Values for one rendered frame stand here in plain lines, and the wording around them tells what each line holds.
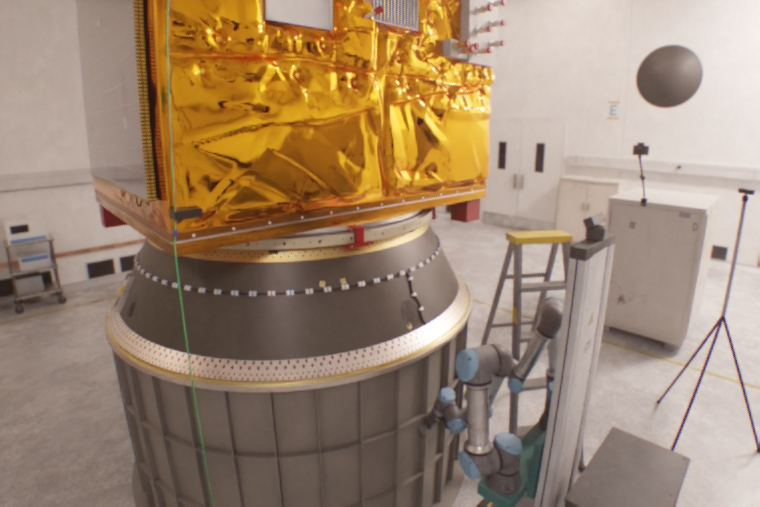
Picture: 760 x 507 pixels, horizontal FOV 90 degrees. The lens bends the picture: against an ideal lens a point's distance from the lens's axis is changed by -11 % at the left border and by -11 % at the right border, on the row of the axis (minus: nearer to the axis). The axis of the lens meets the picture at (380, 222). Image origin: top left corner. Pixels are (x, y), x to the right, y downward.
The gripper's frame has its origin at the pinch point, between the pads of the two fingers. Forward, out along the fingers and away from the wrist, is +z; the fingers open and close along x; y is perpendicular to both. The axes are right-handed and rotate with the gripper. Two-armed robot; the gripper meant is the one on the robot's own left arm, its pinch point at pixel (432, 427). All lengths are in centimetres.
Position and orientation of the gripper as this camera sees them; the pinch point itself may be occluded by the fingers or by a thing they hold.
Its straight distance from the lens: 229.6
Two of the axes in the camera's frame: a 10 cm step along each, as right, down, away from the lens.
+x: -7.9, 2.5, -5.5
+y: -5.9, -5.4, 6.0
